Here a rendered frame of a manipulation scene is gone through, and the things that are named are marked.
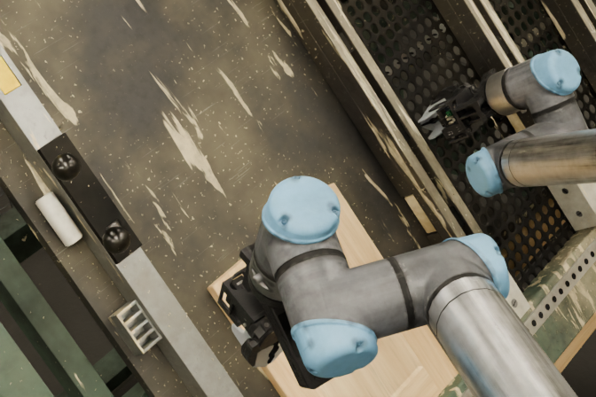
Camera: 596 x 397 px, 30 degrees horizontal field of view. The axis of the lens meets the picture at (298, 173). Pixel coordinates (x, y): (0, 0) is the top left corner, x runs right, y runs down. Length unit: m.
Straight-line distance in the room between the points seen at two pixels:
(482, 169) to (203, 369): 0.52
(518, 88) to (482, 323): 0.88
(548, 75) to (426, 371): 0.55
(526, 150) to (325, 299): 0.67
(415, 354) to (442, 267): 0.87
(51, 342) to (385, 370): 0.57
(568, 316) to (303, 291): 1.16
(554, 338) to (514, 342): 1.16
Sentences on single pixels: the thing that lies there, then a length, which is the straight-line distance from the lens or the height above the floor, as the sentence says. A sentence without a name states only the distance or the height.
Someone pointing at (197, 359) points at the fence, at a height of 1.19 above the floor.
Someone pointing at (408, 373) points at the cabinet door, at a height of 0.95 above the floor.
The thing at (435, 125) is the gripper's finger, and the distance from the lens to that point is 2.06.
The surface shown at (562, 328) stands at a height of 0.84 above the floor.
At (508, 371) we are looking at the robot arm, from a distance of 0.97.
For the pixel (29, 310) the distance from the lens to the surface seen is 1.68.
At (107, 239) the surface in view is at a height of 1.44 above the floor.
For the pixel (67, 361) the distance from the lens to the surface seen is 1.69.
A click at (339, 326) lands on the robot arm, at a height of 1.60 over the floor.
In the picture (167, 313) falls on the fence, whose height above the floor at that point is 1.26.
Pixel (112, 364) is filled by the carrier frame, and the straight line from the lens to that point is 3.25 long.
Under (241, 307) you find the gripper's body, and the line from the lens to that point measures 1.28.
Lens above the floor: 2.32
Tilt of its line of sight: 34 degrees down
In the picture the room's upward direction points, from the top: 10 degrees counter-clockwise
